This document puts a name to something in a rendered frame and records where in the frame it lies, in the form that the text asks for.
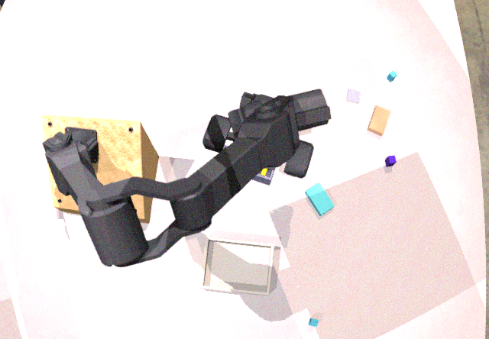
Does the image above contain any light blue rectangular block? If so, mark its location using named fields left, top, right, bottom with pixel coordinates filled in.
left=305, top=182, right=335, bottom=216

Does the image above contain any small purple cube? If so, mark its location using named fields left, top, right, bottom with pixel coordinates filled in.
left=385, top=156, right=396, bottom=167

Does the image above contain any small cyan cube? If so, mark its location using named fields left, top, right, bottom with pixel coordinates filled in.
left=387, top=71, right=397, bottom=82

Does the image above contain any small light blue block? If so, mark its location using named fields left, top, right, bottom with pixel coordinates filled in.
left=308, top=318, right=319, bottom=327

